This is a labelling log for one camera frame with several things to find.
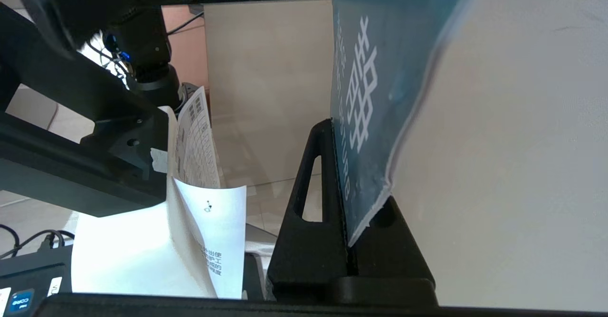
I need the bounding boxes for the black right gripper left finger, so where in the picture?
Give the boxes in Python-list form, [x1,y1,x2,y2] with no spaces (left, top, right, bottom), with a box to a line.
[267,119,352,302]

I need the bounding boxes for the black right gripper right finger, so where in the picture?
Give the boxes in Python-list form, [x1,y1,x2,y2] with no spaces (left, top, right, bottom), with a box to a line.
[351,196,437,283]

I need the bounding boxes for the blue and white door hanger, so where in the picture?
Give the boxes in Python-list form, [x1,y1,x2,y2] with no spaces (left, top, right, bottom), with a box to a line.
[330,0,480,247]

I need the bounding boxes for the white room door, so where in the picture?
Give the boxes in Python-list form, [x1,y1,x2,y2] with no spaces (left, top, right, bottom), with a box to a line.
[392,0,608,310]

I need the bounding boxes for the printed table paper sheet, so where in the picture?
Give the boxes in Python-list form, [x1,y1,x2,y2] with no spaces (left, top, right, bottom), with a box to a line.
[173,86,221,189]

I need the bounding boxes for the white paper sheet black text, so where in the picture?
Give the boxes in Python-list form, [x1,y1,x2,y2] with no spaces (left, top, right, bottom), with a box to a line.
[71,106,247,299]

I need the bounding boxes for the black electronics box with labels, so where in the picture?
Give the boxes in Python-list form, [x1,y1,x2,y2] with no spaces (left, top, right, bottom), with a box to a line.
[0,246,73,317]

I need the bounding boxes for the black robot torso frame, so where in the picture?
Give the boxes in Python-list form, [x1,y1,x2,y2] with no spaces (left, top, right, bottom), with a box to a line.
[0,1,183,218]

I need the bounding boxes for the thin black floor cables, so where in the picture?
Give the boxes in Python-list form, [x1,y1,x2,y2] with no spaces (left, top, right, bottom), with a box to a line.
[0,224,74,258]

